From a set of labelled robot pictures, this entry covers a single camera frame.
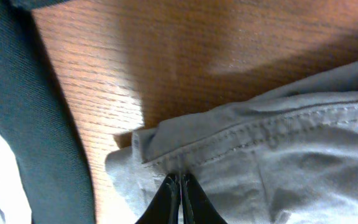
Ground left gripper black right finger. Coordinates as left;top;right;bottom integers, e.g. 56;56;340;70
181;174;227;224

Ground dark teal garment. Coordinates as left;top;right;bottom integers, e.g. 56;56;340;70
0;1;96;223

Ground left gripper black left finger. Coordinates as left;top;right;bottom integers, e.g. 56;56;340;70
135;174;181;224

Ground grey shorts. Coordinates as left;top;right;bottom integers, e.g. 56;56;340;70
106;62;358;223

